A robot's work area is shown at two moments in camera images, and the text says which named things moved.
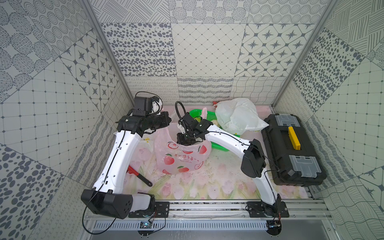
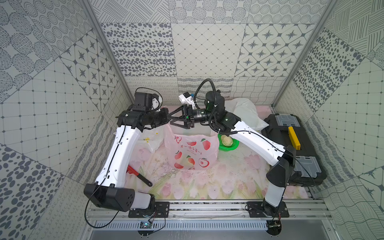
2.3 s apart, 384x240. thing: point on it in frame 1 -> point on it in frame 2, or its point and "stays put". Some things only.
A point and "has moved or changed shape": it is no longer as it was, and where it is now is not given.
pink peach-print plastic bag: [172, 158] has moved or changed shape
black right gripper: [179, 138] -> [187, 110]
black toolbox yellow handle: [293, 157] stays put
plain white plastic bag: [238, 116] stays put
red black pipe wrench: [130, 170] stays put
